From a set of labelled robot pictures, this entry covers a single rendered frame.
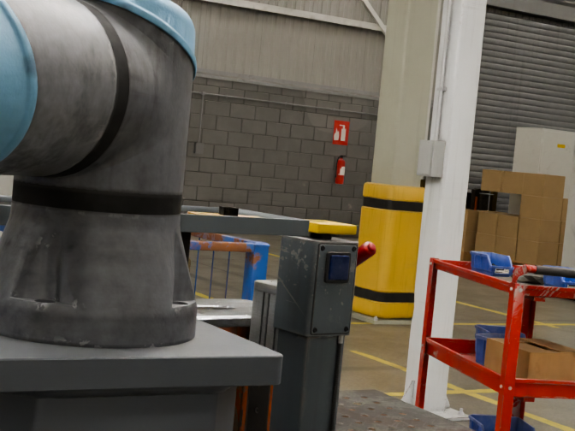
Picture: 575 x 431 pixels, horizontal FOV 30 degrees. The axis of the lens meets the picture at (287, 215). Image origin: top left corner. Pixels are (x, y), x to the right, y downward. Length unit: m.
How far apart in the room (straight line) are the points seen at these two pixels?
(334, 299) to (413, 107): 7.42
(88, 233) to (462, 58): 4.80
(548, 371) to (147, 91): 3.05
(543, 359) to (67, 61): 3.11
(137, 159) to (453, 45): 4.79
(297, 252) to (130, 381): 0.61
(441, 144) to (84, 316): 4.76
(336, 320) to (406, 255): 7.38
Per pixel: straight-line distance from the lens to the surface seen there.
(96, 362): 0.66
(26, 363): 0.65
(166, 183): 0.72
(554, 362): 3.67
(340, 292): 1.26
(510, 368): 3.54
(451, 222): 5.44
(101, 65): 0.65
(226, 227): 1.10
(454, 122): 5.41
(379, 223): 8.56
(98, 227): 0.70
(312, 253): 1.23
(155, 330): 0.71
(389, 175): 8.58
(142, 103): 0.69
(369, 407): 2.42
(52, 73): 0.61
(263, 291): 1.47
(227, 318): 1.51
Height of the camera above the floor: 1.23
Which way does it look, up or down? 3 degrees down
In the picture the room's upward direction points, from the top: 5 degrees clockwise
